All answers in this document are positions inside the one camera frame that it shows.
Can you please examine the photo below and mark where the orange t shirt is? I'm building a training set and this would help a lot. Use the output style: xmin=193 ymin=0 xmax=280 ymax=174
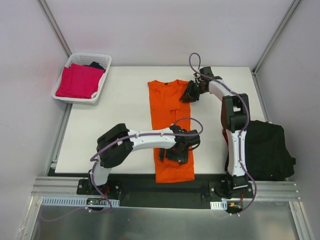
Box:
xmin=147 ymin=79 xmax=195 ymax=184

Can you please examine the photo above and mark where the black t shirt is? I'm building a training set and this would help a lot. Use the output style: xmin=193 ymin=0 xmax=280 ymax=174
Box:
xmin=245 ymin=120 xmax=296 ymax=181

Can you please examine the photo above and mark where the pink t shirt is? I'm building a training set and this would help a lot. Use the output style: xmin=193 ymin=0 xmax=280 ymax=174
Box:
xmin=55 ymin=63 xmax=105 ymax=99

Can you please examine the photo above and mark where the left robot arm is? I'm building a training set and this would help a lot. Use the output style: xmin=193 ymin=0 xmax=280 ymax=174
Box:
xmin=88 ymin=123 xmax=204 ymax=195

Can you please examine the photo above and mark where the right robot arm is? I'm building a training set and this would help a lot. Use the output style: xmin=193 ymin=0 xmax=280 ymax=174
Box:
xmin=180 ymin=66 xmax=250 ymax=199

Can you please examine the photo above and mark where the red t shirt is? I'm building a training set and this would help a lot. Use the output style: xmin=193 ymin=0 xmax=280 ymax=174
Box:
xmin=222 ymin=129 xmax=229 ymax=145

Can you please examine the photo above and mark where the dark navy t shirt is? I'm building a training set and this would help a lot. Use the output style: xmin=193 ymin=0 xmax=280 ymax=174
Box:
xmin=89 ymin=61 xmax=106 ymax=71

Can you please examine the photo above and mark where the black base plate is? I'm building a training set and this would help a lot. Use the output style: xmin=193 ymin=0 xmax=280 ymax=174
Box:
xmin=76 ymin=173 xmax=255 ymax=208

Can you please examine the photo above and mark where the right white cable duct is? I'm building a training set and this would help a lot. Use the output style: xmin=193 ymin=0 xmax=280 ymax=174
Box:
xmin=210 ymin=201 xmax=228 ymax=211

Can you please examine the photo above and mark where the white cable duct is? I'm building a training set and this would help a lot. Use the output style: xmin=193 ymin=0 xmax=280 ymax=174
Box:
xmin=210 ymin=201 xmax=228 ymax=211
xmin=41 ymin=196 xmax=120 ymax=208

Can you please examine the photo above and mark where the left white cable duct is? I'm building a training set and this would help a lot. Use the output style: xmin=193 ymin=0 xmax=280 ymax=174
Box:
xmin=41 ymin=196 xmax=120 ymax=208

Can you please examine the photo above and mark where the right aluminium frame post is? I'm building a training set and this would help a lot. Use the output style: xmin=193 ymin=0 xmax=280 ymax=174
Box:
xmin=251 ymin=0 xmax=303 ymax=76

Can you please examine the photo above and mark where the aluminium frame post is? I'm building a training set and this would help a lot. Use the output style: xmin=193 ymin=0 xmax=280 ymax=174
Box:
xmin=251 ymin=0 xmax=303 ymax=76
xmin=36 ymin=0 xmax=72 ymax=57

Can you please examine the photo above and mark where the left aluminium frame post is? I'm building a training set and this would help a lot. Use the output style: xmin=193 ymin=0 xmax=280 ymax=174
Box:
xmin=36 ymin=0 xmax=72 ymax=57

